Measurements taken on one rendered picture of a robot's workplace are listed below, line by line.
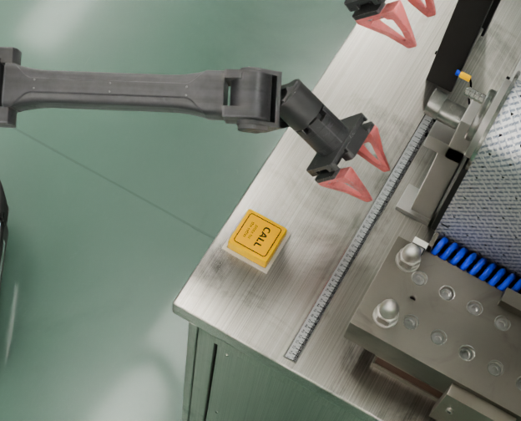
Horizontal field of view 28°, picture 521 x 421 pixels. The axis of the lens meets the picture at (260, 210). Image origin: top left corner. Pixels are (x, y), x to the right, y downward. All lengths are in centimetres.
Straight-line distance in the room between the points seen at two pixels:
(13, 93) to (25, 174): 127
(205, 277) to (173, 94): 33
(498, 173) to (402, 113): 46
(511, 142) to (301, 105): 30
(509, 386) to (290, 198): 47
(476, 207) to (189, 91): 43
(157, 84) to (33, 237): 127
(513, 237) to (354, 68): 51
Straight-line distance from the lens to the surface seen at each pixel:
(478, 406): 151
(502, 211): 147
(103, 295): 260
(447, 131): 154
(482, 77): 191
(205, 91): 145
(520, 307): 155
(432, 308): 153
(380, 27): 134
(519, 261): 156
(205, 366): 180
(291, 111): 148
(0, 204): 246
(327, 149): 150
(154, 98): 146
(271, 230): 165
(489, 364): 153
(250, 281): 164
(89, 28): 300
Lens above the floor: 240
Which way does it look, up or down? 63 degrees down
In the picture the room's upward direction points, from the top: 11 degrees clockwise
